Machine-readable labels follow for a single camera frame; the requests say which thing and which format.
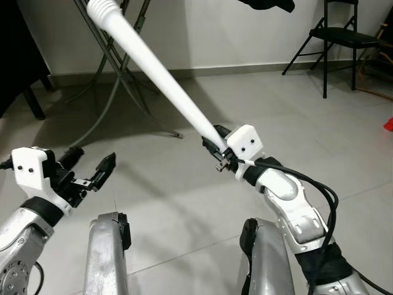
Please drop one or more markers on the black folding chair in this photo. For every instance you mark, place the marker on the black folding chair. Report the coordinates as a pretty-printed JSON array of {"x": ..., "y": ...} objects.
[{"x": 344, "y": 37}]

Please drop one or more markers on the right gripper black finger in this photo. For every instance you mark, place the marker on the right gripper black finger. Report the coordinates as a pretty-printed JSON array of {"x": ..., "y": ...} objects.
[{"x": 214, "y": 146}]

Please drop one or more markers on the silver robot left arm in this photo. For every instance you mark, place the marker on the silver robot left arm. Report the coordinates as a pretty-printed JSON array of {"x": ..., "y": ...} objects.
[{"x": 24, "y": 227}]

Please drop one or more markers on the silver robot right leg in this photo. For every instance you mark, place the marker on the silver robot right leg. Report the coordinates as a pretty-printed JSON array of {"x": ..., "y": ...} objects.
[{"x": 264, "y": 258}]

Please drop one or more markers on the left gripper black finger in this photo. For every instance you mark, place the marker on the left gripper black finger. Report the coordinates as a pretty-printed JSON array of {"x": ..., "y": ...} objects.
[
  {"x": 72, "y": 155},
  {"x": 104, "y": 169}
]

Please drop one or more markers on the white plastic table leg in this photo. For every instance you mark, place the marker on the white plastic table leg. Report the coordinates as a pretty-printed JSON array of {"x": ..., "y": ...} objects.
[{"x": 153, "y": 67}]

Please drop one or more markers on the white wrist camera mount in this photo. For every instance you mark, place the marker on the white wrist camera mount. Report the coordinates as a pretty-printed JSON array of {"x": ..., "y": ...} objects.
[
  {"x": 245, "y": 142},
  {"x": 31, "y": 163}
]

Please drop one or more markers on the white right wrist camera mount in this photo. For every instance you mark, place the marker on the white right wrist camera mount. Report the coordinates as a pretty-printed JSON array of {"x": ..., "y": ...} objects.
[{"x": 245, "y": 142}]

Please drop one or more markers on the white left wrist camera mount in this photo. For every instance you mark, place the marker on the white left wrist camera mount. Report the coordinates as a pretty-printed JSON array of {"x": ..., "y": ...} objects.
[{"x": 31, "y": 163}]

